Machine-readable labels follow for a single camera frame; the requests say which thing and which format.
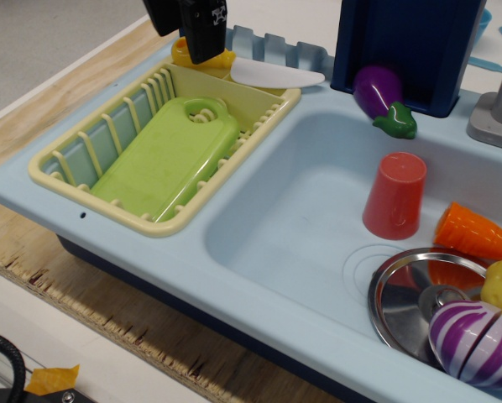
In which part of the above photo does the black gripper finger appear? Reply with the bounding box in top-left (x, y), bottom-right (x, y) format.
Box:
top-left (143, 0), bottom-right (182, 36)
top-left (179, 0), bottom-right (227, 65)

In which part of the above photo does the yellow handled white toy knife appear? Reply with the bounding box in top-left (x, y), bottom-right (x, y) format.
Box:
top-left (171, 37), bottom-right (325, 89)

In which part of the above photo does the green plastic cutting board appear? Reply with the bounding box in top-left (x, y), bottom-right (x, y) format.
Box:
top-left (92, 97), bottom-right (240, 222)

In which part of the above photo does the cream plastic dish rack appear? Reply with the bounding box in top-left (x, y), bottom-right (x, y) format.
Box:
top-left (28, 62), bottom-right (301, 237)

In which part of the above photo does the purple toy eggplant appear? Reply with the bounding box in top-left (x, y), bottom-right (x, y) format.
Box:
top-left (353, 65), bottom-right (417, 139)

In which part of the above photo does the dark blue plastic backsplash box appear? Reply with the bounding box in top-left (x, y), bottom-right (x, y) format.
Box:
top-left (331, 0), bottom-right (485, 118)

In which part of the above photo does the red plastic cup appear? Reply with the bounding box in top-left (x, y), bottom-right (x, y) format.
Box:
top-left (362, 152), bottom-right (427, 240)

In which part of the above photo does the light blue plastic spoon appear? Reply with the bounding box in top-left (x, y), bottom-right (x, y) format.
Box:
top-left (474, 8), bottom-right (492, 44)

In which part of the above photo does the light blue toy sink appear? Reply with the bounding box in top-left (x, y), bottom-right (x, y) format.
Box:
top-left (0, 44), bottom-right (502, 402)

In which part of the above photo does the light blue plastic utensil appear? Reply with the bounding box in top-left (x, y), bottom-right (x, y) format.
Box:
top-left (468, 25), bottom-right (502, 73)

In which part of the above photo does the orange toy carrot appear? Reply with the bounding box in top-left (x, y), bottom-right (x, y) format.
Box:
top-left (434, 202), bottom-right (502, 260)

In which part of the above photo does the silver metal pot lid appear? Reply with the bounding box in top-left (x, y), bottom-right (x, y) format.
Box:
top-left (368, 248), bottom-right (489, 369)

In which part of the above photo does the yellow tape piece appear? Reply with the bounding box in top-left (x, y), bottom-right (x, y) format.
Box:
top-left (24, 364), bottom-right (81, 396)

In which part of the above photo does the purple striped toy onion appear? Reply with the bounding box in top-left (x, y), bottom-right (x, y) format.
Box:
top-left (428, 301), bottom-right (502, 390)

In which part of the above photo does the black cable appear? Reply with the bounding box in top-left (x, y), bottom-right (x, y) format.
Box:
top-left (0, 331), bottom-right (27, 403)

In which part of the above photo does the black bracket with screw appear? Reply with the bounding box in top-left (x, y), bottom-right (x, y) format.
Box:
top-left (0, 389), bottom-right (93, 403)

